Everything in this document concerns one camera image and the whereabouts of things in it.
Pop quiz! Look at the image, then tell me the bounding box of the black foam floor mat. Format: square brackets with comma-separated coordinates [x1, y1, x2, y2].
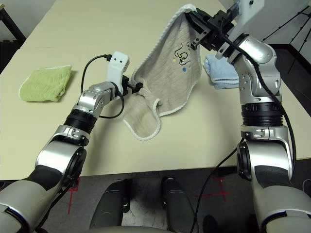
[0, 40, 24, 73]

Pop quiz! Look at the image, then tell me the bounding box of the black framed side table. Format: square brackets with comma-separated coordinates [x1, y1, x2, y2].
[0, 9, 26, 43]

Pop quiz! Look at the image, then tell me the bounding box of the black low platform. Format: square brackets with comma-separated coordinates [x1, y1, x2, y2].
[267, 43, 311, 81]

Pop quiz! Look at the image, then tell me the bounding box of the black tripod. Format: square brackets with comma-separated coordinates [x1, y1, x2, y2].
[262, 6, 311, 73]

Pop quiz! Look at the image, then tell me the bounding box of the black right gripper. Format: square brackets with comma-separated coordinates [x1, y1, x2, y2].
[185, 7, 236, 53]

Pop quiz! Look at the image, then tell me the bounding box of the dark grey robot leg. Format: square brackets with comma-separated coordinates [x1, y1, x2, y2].
[89, 179, 133, 229]
[161, 177, 199, 233]

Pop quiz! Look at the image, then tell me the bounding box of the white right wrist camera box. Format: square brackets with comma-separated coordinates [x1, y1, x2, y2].
[228, 0, 265, 49]

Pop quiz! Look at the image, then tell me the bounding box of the folded light blue towel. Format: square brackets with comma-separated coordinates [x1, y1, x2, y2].
[203, 53, 240, 90]

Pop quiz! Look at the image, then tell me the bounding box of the folded green towel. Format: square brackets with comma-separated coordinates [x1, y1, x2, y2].
[18, 64, 73, 102]

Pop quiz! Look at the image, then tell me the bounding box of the black table foot bar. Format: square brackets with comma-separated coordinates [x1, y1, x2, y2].
[213, 166, 238, 178]

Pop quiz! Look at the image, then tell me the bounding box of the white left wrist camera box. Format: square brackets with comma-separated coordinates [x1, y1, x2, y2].
[106, 50, 131, 95]

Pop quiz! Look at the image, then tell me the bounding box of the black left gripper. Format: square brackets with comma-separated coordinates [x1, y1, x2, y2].
[121, 75, 144, 97]

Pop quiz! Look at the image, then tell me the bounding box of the dark grey robot left leg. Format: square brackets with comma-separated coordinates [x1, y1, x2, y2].
[89, 179, 133, 229]

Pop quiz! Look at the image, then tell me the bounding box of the dark grey robot right leg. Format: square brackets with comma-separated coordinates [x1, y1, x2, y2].
[161, 177, 199, 233]

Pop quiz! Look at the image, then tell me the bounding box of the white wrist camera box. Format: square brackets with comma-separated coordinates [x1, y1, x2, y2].
[228, 0, 265, 49]
[106, 50, 131, 95]

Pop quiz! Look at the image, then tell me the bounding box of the beige towel with white trim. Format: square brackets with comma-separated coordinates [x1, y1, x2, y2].
[122, 3, 204, 141]

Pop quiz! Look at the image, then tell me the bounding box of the red floor tape T mark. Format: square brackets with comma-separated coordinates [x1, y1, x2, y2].
[67, 178, 81, 216]

